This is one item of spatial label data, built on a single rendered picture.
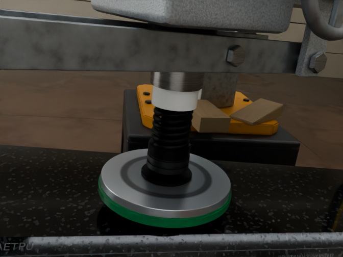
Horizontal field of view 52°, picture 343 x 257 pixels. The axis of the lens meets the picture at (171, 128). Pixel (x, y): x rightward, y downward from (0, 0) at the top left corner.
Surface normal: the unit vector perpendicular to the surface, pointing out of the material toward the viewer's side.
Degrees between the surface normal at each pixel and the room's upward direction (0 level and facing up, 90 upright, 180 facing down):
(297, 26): 90
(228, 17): 90
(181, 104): 90
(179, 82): 90
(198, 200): 0
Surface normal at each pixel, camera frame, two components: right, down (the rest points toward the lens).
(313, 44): 0.54, 0.34
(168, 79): -0.30, 0.29
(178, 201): 0.11, -0.93
